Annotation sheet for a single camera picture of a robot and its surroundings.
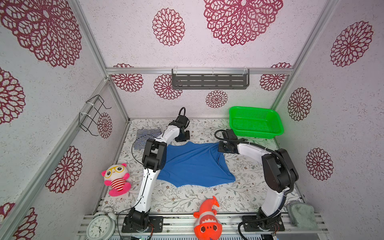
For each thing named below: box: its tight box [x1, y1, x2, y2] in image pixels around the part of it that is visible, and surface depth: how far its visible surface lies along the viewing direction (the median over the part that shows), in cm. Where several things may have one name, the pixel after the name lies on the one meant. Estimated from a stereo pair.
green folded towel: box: [286, 201, 319, 230], surface depth 77 cm
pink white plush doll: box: [101, 163, 132, 197], surface depth 84 cm
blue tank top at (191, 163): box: [157, 141, 236, 188], surface depth 95 cm
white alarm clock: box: [86, 211, 117, 240], surface depth 71 cm
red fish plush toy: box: [193, 195, 223, 240], surface depth 69 cm
